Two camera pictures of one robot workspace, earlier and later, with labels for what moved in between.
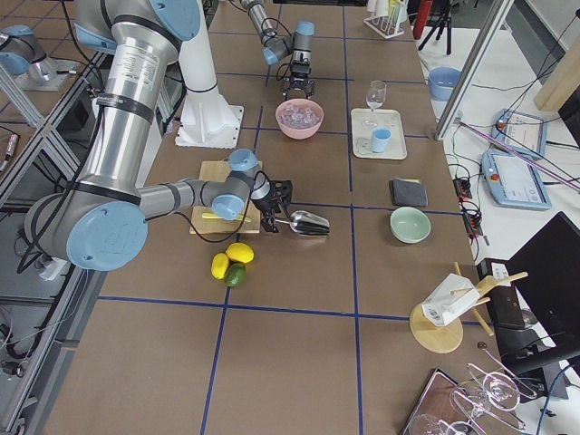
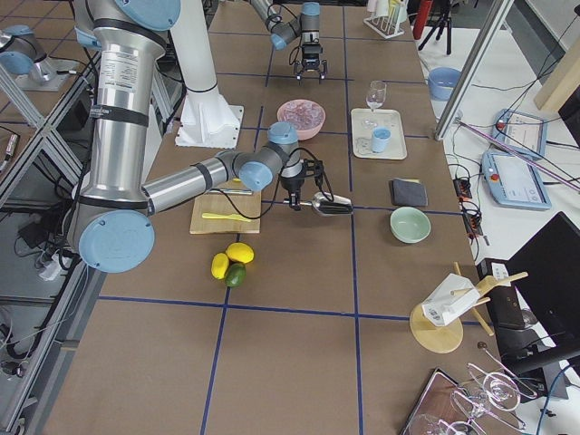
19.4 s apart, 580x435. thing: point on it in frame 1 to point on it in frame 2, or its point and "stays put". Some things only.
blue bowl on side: [441, 82] stays put
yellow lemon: [240, 252] stays put
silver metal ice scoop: [305, 222] to [323, 207]
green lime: [236, 275] stays put
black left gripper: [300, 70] to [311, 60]
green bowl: [410, 225] stays put
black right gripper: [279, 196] to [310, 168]
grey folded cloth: [408, 192] stays put
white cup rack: [387, 17] stays put
